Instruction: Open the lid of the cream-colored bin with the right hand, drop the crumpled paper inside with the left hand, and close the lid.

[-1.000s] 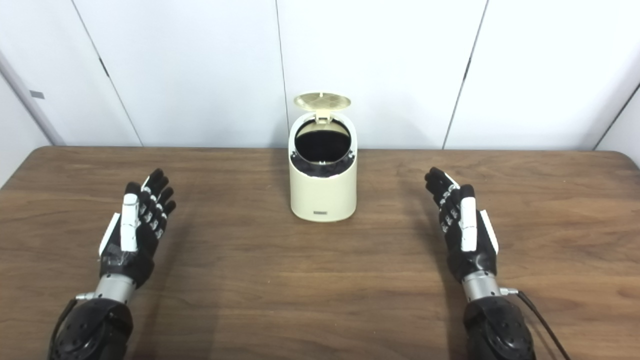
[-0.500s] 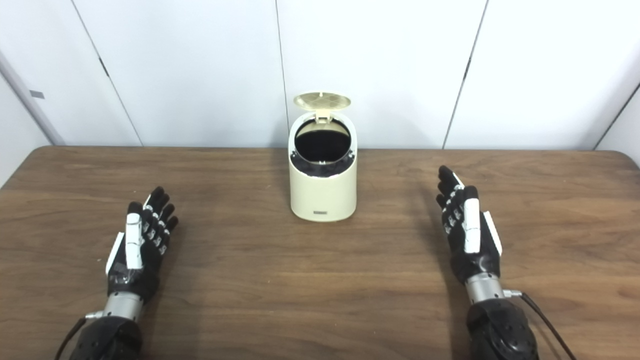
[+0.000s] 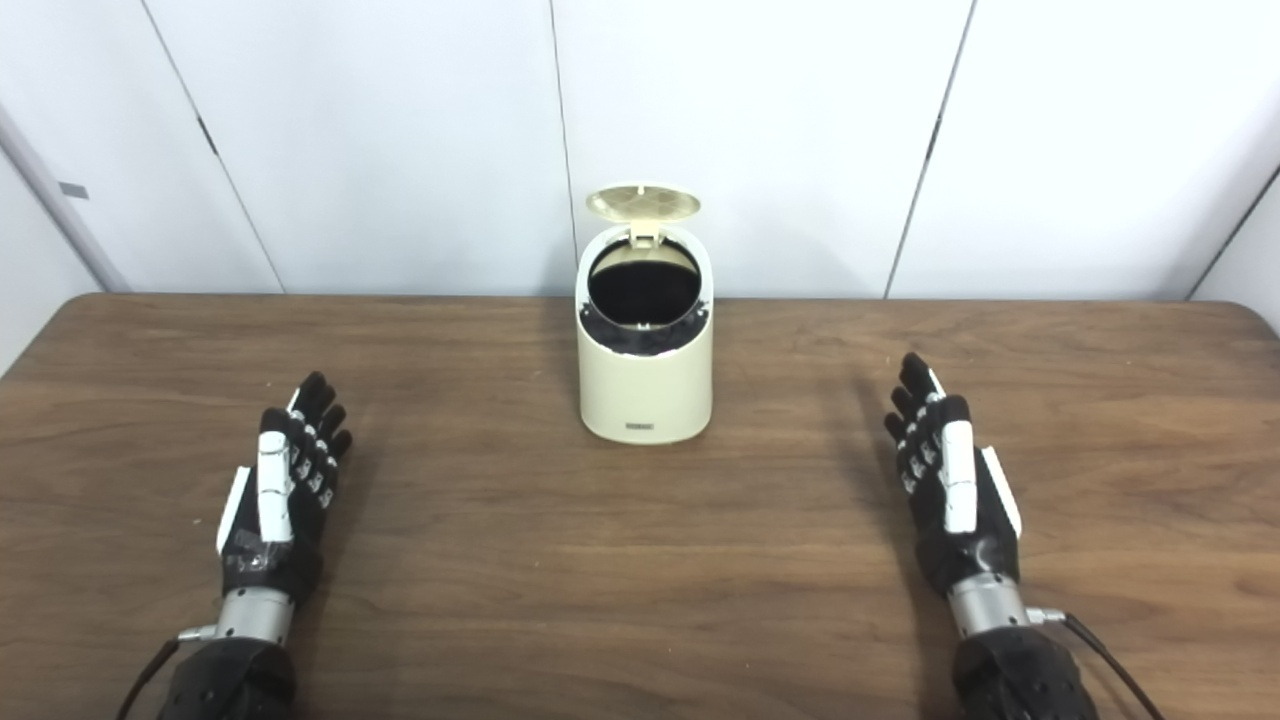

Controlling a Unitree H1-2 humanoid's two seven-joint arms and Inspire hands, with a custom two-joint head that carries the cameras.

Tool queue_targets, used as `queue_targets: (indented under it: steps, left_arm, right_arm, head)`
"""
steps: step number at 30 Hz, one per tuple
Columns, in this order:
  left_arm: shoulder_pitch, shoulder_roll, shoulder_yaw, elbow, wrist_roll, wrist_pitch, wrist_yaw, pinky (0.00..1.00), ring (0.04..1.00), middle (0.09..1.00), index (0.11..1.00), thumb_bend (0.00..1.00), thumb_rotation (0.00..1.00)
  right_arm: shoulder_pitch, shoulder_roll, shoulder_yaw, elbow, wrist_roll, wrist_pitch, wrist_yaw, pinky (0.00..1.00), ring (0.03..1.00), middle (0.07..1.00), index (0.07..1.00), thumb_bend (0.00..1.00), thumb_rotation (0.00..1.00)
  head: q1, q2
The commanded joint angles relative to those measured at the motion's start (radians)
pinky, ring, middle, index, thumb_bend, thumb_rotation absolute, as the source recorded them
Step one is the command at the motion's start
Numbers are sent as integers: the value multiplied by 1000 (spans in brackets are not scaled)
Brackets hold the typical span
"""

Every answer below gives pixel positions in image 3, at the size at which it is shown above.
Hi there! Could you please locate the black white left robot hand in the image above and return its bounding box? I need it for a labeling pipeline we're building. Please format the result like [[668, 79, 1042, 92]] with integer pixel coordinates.
[[216, 371, 353, 601]]

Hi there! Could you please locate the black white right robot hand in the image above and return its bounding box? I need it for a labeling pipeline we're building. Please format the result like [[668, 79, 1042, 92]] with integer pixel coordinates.
[[884, 352, 1023, 599]]

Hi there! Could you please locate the cream round bin lid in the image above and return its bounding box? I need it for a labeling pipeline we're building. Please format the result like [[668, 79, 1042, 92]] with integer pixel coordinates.
[[585, 182, 702, 246]]

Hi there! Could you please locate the cream-colored bin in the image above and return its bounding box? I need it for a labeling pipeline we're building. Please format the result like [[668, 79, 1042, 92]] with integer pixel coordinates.
[[575, 224, 715, 445]]

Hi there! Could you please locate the black bin liner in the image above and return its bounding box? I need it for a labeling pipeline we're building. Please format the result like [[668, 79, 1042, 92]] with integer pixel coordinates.
[[582, 240, 709, 356]]

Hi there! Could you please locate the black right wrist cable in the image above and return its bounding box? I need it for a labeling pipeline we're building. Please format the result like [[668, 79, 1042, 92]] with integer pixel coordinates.
[[1028, 605, 1166, 720]]

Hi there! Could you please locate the grey wall corner strip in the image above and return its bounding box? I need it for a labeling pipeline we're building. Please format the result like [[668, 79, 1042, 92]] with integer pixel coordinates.
[[0, 100, 131, 294]]

